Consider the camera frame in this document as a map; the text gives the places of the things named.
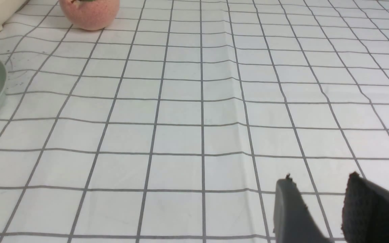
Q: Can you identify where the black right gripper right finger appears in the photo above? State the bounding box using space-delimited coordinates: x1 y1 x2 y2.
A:
341 172 389 243

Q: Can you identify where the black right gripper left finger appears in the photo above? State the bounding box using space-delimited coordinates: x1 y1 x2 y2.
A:
273 174 330 243

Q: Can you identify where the white grid tablecloth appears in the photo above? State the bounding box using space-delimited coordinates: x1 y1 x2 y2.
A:
0 0 389 243

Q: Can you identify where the pink peach with green leaf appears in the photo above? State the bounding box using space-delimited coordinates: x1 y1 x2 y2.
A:
58 0 120 31

